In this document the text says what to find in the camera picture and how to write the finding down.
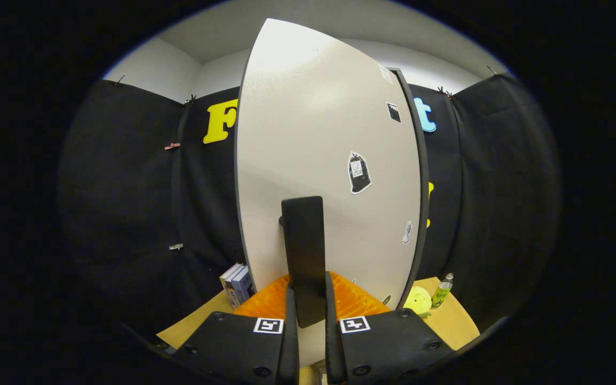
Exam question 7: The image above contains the white cover book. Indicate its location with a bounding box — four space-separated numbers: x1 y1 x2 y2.
219 263 244 308

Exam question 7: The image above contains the green label bottle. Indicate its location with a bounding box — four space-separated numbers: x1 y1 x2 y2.
431 273 455 309

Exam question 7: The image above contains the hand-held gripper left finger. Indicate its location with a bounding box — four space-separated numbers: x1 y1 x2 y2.
172 274 301 385

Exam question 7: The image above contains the beige shoe cabinet door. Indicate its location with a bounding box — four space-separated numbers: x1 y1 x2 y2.
235 18 422 369

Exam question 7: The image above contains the black backdrop cloth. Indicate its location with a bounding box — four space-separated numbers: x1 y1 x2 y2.
59 72 561 343

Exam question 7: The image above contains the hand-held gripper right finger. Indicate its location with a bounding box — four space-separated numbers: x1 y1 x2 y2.
324 272 456 385

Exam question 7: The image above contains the yellow plush toy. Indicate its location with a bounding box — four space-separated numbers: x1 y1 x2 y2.
403 286 433 317

